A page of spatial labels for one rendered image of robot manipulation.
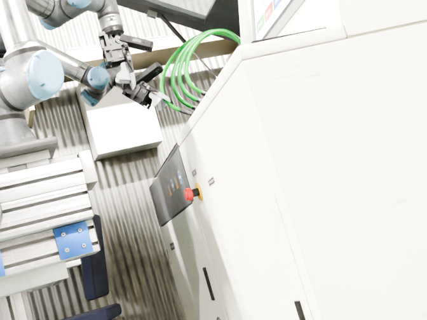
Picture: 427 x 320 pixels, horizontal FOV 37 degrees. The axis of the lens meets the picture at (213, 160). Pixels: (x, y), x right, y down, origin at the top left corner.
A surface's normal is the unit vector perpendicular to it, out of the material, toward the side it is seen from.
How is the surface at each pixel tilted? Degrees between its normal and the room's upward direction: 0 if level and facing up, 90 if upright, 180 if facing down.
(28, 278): 90
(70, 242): 90
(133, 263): 90
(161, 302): 90
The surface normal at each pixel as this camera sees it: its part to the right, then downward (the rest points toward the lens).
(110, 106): 0.30, -0.23
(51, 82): 0.87, -0.19
